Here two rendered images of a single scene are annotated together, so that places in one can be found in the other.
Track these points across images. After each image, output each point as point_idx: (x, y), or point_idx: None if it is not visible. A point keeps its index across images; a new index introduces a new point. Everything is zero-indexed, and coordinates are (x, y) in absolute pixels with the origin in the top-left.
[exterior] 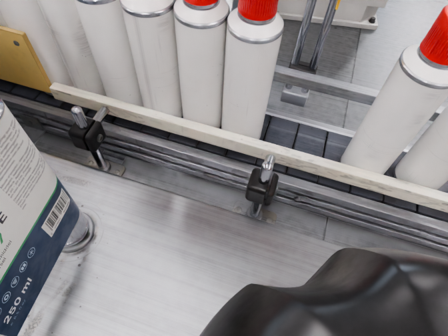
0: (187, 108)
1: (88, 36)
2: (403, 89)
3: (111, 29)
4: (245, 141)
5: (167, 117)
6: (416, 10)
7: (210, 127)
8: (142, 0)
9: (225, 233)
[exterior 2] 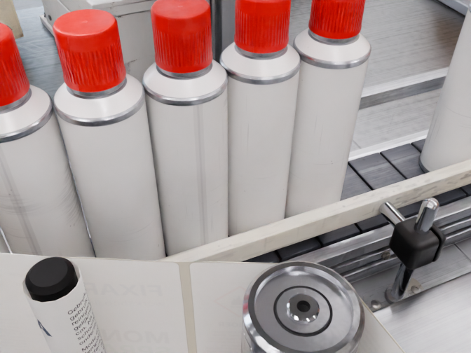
0: (256, 210)
1: (102, 179)
2: None
3: (142, 148)
4: (350, 205)
5: (237, 239)
6: (291, 11)
7: (297, 217)
8: (200, 78)
9: (430, 327)
